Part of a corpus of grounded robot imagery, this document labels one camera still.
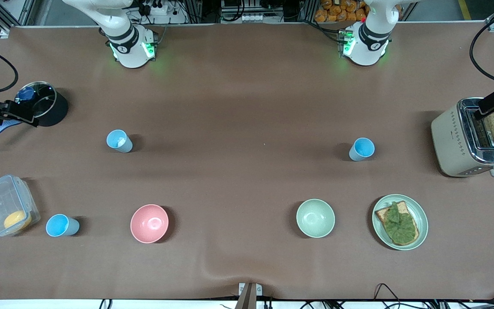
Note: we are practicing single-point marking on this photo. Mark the glass lid with blue knob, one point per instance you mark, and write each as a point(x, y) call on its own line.
point(44, 99)

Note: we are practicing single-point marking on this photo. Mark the blue cup with white paper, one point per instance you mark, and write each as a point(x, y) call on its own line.
point(112, 139)

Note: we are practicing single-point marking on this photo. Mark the bread slice under lettuce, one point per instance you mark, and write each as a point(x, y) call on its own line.
point(382, 213)

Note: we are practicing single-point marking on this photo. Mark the blue plastic cup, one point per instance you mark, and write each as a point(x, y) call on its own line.
point(58, 225)
point(362, 148)

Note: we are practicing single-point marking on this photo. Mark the green lettuce leaf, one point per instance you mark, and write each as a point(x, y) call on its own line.
point(401, 227)

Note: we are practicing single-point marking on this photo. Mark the white crumpled paper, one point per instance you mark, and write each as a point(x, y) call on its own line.
point(121, 141)

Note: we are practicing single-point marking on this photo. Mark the bag of orange buns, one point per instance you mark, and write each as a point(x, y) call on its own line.
point(337, 10)

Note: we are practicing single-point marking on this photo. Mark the green plate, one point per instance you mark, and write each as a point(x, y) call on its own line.
point(422, 223)

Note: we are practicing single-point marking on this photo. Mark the pink bowl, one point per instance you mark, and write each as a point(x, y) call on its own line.
point(149, 224)

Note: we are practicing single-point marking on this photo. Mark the yellow round food piece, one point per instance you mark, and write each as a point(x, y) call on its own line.
point(17, 219)

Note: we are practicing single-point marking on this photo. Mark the beige and chrome toaster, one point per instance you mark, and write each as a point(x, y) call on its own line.
point(453, 141)

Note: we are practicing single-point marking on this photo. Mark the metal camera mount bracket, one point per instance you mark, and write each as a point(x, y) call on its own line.
point(248, 296)

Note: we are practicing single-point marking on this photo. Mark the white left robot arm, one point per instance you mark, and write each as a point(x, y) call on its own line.
point(369, 43)

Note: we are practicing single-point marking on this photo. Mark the white power strip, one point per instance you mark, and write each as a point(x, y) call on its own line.
point(158, 9)

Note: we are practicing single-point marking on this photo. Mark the green bowl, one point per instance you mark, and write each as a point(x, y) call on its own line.
point(315, 218)

